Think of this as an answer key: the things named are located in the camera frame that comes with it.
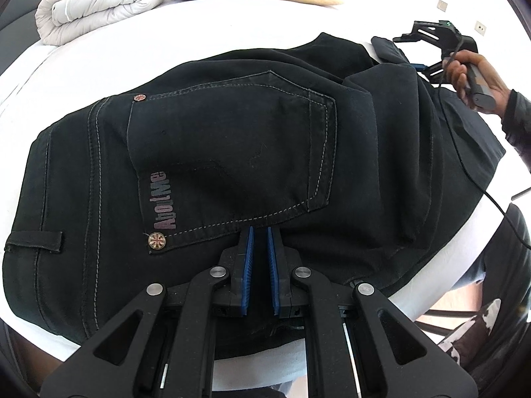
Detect person's dark clothing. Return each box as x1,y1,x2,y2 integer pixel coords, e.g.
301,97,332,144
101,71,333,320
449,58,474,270
435,202,531,382

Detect person's right forearm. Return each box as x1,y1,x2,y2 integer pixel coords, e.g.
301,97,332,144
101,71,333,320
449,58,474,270
499,88,531,159

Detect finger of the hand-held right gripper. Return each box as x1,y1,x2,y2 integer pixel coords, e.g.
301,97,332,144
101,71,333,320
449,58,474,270
370,36,411,65
409,60,446,86

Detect dark grey upholstered furniture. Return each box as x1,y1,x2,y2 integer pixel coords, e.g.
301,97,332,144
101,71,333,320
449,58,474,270
0,0,56,32

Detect folded beige duvet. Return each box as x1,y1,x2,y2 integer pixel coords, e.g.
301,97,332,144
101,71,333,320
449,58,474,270
34,0,177,46

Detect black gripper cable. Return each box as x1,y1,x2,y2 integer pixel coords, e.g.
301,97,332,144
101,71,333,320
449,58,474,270
436,43,531,251

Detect black pants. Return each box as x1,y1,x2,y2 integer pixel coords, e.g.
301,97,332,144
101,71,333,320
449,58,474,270
2,31,507,359

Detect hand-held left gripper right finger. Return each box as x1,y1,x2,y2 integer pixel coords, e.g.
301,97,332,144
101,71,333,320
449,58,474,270
265,226,480,398

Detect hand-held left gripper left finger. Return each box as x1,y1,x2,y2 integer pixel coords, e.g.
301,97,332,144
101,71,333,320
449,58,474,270
39,226,255,398

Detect person's right hand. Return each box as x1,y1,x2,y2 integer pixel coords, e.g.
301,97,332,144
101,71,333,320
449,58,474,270
442,49,514,115

